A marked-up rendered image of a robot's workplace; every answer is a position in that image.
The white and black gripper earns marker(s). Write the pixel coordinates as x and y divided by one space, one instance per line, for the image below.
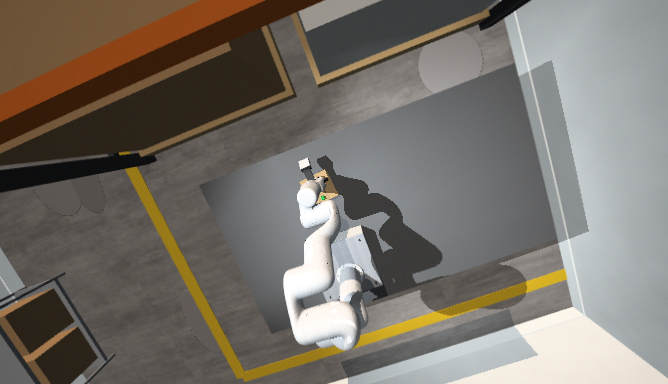
321 181

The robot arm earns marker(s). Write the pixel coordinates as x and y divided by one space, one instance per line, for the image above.
333 319

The tan square mat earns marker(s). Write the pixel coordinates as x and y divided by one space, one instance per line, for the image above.
330 190

